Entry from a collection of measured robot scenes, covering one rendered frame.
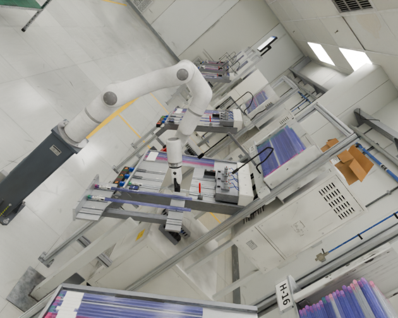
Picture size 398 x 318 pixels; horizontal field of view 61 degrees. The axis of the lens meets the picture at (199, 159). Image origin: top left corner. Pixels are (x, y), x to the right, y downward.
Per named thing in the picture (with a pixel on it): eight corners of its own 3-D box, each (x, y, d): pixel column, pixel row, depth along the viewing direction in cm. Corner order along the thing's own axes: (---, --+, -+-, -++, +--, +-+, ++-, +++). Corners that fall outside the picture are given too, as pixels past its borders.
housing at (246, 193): (235, 215, 195) (239, 194, 190) (234, 180, 241) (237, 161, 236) (249, 217, 195) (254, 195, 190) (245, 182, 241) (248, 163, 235)
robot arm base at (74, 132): (51, 128, 180) (74, 106, 174) (65, 118, 197) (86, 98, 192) (78, 153, 185) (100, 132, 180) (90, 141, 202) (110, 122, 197)
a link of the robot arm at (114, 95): (112, 105, 188) (103, 113, 173) (103, 84, 184) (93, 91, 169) (197, 77, 180) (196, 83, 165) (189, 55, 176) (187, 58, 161)
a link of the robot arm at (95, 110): (81, 109, 178) (112, 79, 172) (93, 101, 195) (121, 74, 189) (98, 125, 182) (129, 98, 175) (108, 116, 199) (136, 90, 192)
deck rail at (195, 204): (120, 199, 195) (121, 190, 193) (122, 198, 197) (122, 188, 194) (243, 217, 193) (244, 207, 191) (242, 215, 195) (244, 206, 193)
